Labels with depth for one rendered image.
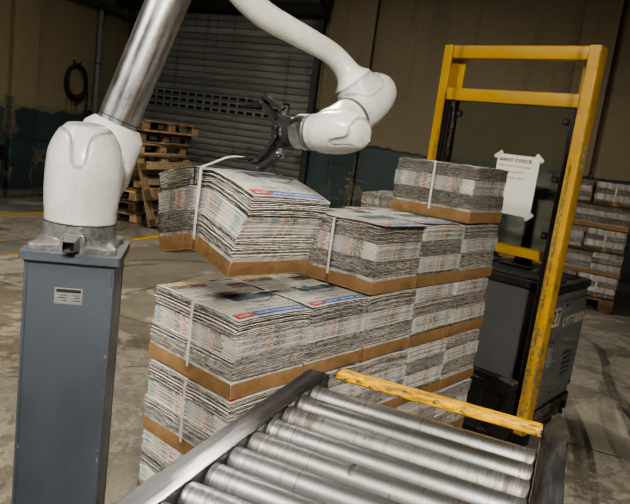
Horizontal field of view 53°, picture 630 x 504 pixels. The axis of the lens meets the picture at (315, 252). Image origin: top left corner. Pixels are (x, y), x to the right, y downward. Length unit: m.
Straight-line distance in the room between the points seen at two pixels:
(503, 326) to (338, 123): 1.98
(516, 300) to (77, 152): 2.31
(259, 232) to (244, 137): 8.10
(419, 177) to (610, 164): 5.96
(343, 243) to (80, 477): 1.07
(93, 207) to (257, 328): 0.55
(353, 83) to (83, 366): 0.91
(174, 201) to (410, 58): 7.30
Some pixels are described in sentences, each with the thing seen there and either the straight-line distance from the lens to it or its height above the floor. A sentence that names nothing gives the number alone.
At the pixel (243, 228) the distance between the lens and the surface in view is 1.56.
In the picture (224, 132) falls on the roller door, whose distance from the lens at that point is 9.86.
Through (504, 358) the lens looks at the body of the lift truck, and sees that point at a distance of 3.27.
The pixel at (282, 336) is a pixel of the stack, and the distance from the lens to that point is 1.77.
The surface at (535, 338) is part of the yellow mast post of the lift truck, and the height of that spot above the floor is 0.56.
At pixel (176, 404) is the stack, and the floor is 0.51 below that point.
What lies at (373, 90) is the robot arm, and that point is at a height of 1.44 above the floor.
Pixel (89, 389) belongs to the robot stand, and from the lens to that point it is 1.52.
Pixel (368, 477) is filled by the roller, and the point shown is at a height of 0.80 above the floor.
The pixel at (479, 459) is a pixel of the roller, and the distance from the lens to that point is 1.20.
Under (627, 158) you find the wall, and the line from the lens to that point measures 8.46.
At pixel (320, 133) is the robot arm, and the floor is 1.32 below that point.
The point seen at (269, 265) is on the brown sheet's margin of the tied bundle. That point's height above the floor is 0.96.
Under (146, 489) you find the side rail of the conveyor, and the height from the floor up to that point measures 0.80.
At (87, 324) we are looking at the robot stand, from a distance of 1.46.
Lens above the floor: 1.30
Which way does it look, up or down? 10 degrees down
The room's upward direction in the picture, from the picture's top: 8 degrees clockwise
